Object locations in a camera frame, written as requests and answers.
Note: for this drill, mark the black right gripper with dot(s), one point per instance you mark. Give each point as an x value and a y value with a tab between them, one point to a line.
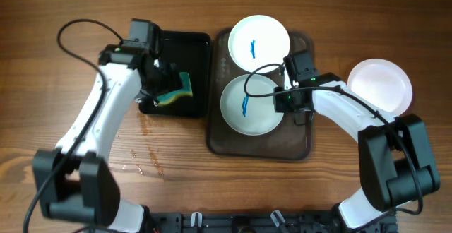
280	105

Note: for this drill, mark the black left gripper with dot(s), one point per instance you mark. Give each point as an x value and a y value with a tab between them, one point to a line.
171	80

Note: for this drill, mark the yellow green sponge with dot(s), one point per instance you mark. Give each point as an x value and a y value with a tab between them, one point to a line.
185	91

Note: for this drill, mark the white plate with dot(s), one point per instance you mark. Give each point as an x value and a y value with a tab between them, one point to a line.
382	83
247	115
258	43

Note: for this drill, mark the white plate back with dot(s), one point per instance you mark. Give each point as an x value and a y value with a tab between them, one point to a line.
258	43

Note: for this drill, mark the white plate front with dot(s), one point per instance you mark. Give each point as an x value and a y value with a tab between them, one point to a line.
382	83

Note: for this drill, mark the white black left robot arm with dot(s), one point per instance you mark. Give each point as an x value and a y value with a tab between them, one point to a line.
73	181

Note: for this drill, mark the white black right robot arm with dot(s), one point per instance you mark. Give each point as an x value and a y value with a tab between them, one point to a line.
397	168

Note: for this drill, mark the brown serving tray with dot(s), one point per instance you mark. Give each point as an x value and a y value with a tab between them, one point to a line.
291	140

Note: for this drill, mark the black water tray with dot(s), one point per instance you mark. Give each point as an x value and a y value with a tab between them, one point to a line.
191	52

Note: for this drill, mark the black mounting rail base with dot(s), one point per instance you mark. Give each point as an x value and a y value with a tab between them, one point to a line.
316	221

